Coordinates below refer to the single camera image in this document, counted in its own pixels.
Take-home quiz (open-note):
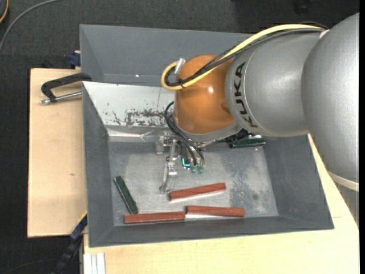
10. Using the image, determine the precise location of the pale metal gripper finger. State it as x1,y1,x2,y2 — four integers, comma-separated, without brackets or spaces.
159,163,179,194
155,135,176,163

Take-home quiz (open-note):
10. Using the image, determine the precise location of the red-brown flat block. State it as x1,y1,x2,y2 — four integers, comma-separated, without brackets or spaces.
168,182,227,203
185,205,246,219
123,211,186,225

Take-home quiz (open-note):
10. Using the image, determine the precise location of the grey metal bin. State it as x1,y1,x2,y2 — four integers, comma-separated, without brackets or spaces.
79,23,335,248

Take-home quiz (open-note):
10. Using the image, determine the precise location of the dark green flat block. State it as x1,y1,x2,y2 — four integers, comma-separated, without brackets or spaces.
113,176,139,215
229,138,267,149

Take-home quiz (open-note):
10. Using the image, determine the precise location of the pale wood flat board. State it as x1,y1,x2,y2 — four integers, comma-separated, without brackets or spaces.
27,67,88,238

